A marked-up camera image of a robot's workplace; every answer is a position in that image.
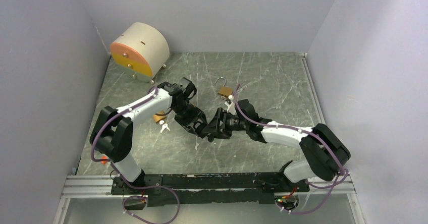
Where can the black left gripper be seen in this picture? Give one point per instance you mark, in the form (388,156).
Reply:
(196,114)

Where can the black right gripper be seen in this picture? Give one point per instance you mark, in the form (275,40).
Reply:
(218,131)

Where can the black padlock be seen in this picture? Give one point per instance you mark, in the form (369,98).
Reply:
(203,130)

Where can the small brass padlock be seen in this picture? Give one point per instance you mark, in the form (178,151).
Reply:
(159,117)

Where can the large brass padlock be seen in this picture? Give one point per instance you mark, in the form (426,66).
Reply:
(224,92)

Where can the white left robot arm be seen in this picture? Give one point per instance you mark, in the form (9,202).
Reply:
(112,134)

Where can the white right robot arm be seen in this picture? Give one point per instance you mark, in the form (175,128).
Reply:
(324,153)

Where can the round cream drawer cabinet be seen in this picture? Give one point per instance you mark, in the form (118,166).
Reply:
(141,51)

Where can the orange black marker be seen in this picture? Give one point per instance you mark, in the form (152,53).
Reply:
(104,160)

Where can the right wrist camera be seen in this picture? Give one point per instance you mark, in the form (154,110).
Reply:
(230,105)

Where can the black base frame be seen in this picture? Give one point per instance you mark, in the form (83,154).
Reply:
(168,189)

